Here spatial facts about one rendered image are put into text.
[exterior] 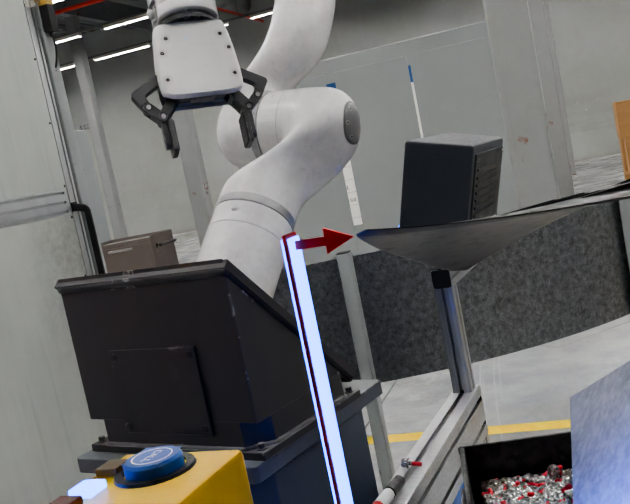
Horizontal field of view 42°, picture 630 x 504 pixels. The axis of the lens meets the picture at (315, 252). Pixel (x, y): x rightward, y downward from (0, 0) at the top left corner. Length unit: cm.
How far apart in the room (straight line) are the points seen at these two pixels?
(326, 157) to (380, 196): 569
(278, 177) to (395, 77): 569
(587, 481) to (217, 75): 62
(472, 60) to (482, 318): 436
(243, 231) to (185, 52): 26
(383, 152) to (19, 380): 482
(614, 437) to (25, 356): 206
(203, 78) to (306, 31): 36
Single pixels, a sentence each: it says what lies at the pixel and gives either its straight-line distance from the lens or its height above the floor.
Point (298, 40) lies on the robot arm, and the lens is 134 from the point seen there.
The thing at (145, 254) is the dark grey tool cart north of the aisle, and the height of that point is 74.
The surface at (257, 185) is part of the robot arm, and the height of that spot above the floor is 123.
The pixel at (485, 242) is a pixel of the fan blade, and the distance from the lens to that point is 78.
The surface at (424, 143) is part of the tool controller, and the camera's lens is 130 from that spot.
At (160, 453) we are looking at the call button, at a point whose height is 108.
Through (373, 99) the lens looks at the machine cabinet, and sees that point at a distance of 689.
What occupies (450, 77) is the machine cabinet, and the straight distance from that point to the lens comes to 678.
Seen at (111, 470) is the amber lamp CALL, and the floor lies 108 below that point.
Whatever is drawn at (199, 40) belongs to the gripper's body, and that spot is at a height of 142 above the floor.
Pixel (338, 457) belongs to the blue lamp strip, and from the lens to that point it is 80.
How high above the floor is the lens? 125
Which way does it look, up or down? 6 degrees down
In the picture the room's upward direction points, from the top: 11 degrees counter-clockwise
